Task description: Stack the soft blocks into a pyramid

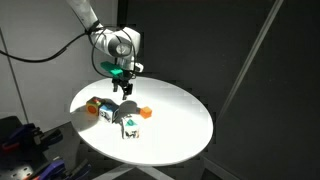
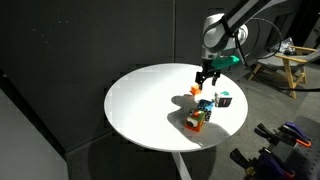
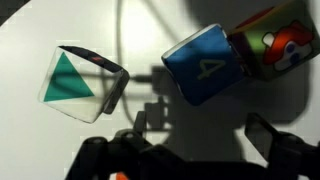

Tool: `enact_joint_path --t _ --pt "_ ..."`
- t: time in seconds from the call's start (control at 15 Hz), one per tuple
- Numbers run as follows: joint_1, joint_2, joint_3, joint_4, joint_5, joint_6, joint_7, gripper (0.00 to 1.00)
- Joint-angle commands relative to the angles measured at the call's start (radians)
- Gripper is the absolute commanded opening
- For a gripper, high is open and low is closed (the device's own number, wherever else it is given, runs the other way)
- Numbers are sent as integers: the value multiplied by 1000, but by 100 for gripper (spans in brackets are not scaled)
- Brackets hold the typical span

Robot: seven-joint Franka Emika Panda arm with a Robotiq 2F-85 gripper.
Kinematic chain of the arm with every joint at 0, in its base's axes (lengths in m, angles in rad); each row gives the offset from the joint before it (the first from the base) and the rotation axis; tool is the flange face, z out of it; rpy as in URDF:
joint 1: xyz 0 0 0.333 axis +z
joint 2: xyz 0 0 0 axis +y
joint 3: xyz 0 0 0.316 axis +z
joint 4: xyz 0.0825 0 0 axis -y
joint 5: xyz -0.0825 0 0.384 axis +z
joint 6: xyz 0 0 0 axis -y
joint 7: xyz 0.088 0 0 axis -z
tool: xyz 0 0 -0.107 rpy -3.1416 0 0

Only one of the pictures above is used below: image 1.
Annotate black handle spring clamp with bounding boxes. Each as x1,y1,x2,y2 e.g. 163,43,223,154
39,129,64,146

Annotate thin grey wall conduit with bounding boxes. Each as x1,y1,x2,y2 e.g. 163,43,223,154
0,28,29,124

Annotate black clamps with blue handles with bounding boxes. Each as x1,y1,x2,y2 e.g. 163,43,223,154
1,123,44,152

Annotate white soft block teal triangle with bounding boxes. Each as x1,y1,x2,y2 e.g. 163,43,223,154
121,117,141,140

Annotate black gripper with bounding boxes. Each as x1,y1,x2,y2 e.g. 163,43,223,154
111,69,135,101

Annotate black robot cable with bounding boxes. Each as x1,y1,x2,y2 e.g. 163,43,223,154
0,24,138,79

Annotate purple orange spring clamp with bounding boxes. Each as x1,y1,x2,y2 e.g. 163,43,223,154
33,158,68,180

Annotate blue soft block number four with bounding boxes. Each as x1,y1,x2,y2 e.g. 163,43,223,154
99,103,120,124

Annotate white table leg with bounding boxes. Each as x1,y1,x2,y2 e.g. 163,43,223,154
98,162,168,180

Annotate diagonal metal rail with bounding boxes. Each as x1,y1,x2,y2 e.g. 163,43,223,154
218,0,285,118

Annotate perforated metal board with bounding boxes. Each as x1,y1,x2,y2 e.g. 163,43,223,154
0,163,34,180

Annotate small orange block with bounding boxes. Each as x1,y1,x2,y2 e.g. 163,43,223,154
139,106,153,119

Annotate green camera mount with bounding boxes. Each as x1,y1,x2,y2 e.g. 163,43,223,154
100,60,123,77

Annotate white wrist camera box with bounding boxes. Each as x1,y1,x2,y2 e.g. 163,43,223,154
132,62,145,73

